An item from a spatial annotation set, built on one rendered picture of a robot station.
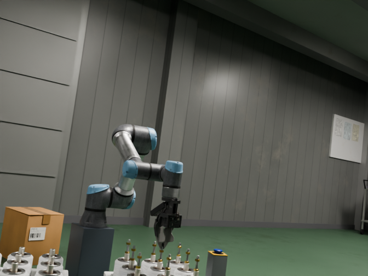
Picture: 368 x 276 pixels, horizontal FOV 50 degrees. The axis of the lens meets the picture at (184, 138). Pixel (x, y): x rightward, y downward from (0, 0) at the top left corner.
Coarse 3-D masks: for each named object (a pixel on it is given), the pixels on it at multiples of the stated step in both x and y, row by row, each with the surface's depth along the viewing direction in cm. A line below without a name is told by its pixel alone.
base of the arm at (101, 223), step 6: (84, 210) 219; (90, 210) 216; (96, 210) 216; (102, 210) 218; (84, 216) 216; (90, 216) 215; (96, 216) 215; (102, 216) 218; (84, 222) 214; (90, 222) 214; (96, 222) 214; (102, 222) 217
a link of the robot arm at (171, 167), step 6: (168, 162) 164; (174, 162) 164; (180, 162) 165; (168, 168) 164; (174, 168) 163; (180, 168) 164; (162, 174) 167; (168, 174) 163; (174, 174) 163; (180, 174) 164; (168, 180) 163; (174, 180) 163; (180, 180) 164; (168, 186) 162; (174, 186) 162; (180, 186) 165
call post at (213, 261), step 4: (208, 252) 182; (208, 256) 182; (212, 256) 177; (216, 256) 177; (220, 256) 177; (224, 256) 178; (208, 260) 181; (212, 260) 176; (216, 260) 177; (220, 260) 177; (224, 260) 178; (208, 264) 180; (212, 264) 176; (216, 264) 177; (220, 264) 177; (224, 264) 178; (208, 268) 180; (212, 268) 176; (216, 268) 176; (220, 268) 177; (224, 268) 178; (208, 272) 179; (212, 272) 176; (216, 272) 176; (220, 272) 177; (224, 272) 178
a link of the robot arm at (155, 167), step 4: (152, 164) 171; (156, 164) 172; (160, 164) 175; (152, 168) 169; (156, 168) 170; (160, 168) 171; (152, 172) 169; (156, 172) 170; (160, 172) 169; (152, 176) 170; (156, 176) 170; (160, 176) 169; (152, 180) 172; (156, 180) 172; (160, 180) 172
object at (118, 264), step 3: (117, 261) 169; (120, 261) 169; (135, 261) 172; (114, 264) 170; (117, 264) 168; (120, 264) 167; (123, 264) 167; (135, 264) 170; (114, 267) 170; (117, 267) 168; (114, 270) 169; (117, 270) 168; (114, 273) 169; (117, 273) 168
